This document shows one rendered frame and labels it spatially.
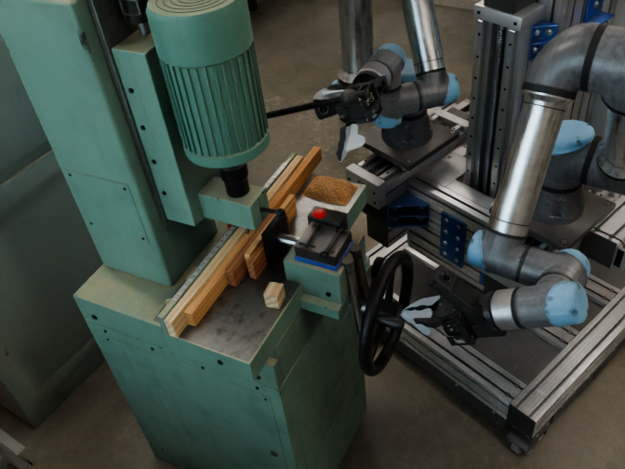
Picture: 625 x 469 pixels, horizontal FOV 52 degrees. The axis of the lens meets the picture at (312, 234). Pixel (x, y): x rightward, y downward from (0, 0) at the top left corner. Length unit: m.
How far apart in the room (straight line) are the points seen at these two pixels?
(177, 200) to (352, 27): 0.64
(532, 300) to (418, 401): 1.17
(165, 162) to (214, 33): 0.35
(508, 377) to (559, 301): 0.96
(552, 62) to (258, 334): 0.76
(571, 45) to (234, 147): 0.62
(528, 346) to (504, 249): 0.97
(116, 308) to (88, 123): 0.48
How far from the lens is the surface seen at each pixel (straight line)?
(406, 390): 2.33
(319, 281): 1.39
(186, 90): 1.20
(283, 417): 1.58
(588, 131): 1.62
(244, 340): 1.34
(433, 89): 1.64
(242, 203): 1.39
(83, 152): 1.47
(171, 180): 1.41
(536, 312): 1.19
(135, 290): 1.66
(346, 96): 1.30
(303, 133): 3.52
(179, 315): 1.37
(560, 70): 1.23
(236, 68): 1.19
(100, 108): 1.34
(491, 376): 2.10
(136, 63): 1.27
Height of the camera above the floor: 1.93
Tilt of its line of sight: 42 degrees down
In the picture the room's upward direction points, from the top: 8 degrees counter-clockwise
